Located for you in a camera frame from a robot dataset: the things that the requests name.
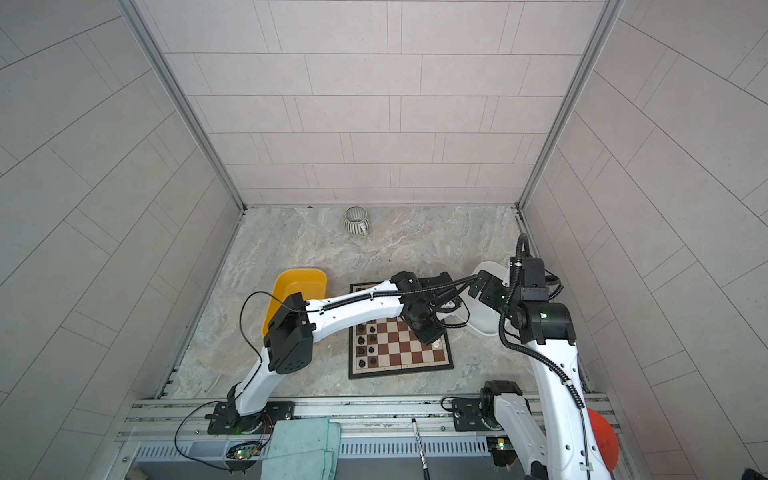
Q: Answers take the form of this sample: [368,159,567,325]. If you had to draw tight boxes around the yellow plastic tray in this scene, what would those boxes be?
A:
[261,268,328,336]

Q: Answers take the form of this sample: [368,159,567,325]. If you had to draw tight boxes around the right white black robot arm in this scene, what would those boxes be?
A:
[462,235,611,479]

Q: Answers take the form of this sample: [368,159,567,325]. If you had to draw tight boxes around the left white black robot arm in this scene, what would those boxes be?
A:
[205,271,478,435]

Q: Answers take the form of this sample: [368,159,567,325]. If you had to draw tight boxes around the black chess pieces on board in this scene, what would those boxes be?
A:
[352,322,380,371]

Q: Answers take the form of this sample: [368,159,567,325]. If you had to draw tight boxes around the white plastic tray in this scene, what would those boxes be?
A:
[460,261,509,337]

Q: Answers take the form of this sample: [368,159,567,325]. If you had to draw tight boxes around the brown white chessboard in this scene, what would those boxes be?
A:
[348,317,454,379]

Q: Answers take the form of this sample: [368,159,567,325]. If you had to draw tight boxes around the white ribbed ceramic cup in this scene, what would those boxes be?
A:
[344,206,370,236]

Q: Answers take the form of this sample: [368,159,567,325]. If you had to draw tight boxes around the black pen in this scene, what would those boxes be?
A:
[411,418,431,480]

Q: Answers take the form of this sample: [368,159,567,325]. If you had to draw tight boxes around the red plastic funnel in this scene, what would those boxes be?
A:
[588,409,620,473]

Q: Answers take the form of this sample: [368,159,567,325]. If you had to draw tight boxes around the green cloth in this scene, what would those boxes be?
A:
[260,418,341,479]

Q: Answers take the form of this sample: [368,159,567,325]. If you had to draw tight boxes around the aluminium rail frame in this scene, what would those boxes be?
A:
[113,392,625,480]

